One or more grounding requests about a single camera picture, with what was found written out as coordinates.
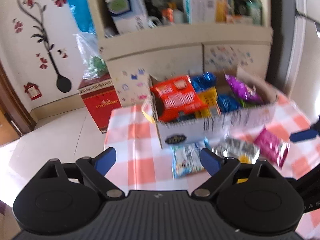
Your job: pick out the clear plastic bag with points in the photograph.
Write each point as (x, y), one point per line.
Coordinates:
(95, 66)

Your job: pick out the red crispy noodle bag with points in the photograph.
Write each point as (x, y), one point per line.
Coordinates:
(176, 97)

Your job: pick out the white carton box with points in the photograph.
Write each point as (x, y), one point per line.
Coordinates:
(198, 11)

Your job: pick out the white blue tissue box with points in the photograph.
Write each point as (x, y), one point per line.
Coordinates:
(128, 15)

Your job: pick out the wooden door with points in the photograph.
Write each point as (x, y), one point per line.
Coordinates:
(15, 119)

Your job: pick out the orange white checkered tablecloth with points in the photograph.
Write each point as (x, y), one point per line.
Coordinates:
(141, 164)

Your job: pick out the white milk cardboard box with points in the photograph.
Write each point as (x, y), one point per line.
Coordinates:
(217, 123)

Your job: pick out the yellow snack packet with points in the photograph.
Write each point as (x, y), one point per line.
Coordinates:
(244, 169)

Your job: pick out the cream cabinet with stickers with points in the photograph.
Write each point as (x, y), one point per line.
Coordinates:
(176, 49)

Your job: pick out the yellow slim box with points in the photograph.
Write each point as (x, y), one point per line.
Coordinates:
(221, 7)

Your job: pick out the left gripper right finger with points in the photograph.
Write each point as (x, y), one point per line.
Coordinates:
(221, 172)

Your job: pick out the large blue foil snack bag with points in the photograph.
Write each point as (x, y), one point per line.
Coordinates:
(203, 82)

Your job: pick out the red gift box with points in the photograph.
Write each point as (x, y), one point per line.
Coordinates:
(100, 99)

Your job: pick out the silver foil snack bag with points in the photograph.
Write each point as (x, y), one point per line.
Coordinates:
(231, 147)

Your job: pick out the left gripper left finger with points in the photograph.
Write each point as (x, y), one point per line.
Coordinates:
(94, 170)

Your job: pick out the yellow packet in box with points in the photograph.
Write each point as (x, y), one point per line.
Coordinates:
(209, 97)

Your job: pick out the pink snack packet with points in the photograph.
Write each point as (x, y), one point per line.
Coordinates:
(272, 148)

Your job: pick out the small blue foil snack bag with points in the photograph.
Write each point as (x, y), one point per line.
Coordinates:
(227, 103)

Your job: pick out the white blue snack bag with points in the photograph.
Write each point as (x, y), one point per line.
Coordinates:
(186, 159)

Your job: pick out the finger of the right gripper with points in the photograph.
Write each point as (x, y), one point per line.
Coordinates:
(307, 134)

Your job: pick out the purple snack bag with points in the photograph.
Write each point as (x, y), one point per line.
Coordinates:
(242, 91)

